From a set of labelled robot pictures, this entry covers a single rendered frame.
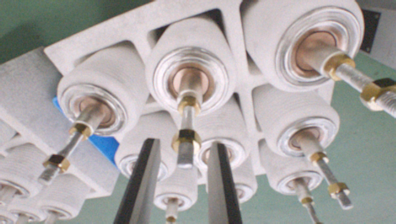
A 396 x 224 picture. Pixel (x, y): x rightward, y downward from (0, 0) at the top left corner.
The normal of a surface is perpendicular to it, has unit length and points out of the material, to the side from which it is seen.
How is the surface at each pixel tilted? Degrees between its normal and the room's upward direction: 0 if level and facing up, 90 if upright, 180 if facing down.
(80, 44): 0
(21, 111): 90
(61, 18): 0
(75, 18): 0
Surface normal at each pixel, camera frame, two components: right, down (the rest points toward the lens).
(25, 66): 0.95, -0.26
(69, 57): 0.00, 0.62
